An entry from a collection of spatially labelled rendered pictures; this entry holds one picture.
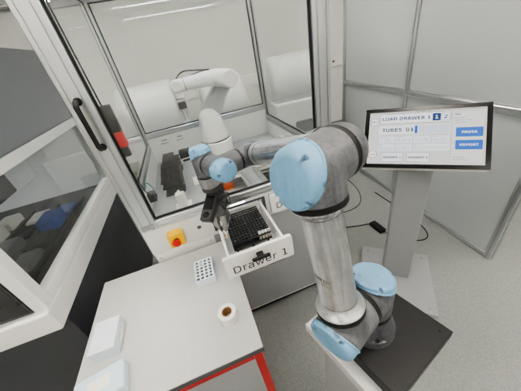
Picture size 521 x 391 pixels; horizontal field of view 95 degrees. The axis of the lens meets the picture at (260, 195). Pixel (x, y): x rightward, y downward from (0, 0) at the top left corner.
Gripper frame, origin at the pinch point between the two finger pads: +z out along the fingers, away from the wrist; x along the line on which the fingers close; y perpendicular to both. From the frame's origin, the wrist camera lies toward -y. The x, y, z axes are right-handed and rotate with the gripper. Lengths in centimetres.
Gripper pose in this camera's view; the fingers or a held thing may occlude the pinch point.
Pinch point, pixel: (222, 230)
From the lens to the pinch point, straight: 99.5
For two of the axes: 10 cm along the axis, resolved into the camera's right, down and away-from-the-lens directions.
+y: 2.0, -5.6, 8.1
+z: 1.8, 8.3, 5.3
